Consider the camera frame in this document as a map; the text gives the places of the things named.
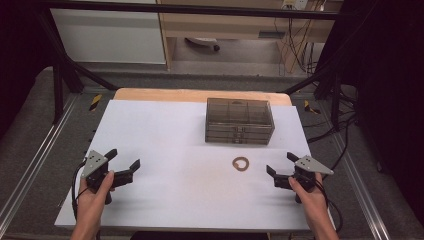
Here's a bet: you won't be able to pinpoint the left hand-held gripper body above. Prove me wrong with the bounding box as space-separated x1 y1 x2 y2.
80 149 134 205

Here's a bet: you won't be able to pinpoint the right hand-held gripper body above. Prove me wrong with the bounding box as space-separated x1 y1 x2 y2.
273 154 335 205

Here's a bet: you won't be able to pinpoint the brown braided hair tie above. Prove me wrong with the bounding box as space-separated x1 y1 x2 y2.
231 156 250 173

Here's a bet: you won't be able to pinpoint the smoky transparent drawer organizer box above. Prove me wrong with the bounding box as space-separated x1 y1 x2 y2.
204 97 276 146

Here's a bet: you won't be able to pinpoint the person's right hand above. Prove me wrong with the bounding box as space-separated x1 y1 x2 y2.
287 172 330 229

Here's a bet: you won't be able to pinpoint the person's left hand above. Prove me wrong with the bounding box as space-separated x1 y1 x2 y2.
71 170 116 234

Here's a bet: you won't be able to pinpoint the yellow black tape strip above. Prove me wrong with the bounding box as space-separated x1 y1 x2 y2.
88 93 103 112
303 99 322 116

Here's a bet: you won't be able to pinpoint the black curtain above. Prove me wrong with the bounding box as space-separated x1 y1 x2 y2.
318 0 424 229
0 0 56 143

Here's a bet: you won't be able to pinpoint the white cabinet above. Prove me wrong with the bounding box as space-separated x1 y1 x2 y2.
49 0 167 65

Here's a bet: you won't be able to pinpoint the office chair base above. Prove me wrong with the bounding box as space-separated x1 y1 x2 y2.
184 36 222 53

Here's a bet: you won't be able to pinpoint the light wooden desk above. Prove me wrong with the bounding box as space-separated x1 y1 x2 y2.
156 0 345 72

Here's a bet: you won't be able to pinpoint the white power strip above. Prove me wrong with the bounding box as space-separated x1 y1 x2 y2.
281 0 310 11

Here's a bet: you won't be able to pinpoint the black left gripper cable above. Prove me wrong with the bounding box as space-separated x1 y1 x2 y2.
70 160 88 222

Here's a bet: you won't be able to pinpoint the black floor cables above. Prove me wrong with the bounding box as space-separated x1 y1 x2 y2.
302 84 360 174

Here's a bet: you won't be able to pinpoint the aluminium rail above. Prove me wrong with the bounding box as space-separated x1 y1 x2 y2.
0 94 80 231
319 111 392 240

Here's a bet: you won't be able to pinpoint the black frame strut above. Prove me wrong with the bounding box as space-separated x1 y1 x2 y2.
34 8 119 125
282 63 356 132

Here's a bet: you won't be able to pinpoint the hanging cable bundle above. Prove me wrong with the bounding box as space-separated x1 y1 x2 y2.
273 0 327 75

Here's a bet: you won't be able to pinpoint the black frame crossbar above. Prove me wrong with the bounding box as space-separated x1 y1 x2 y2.
41 0 342 21

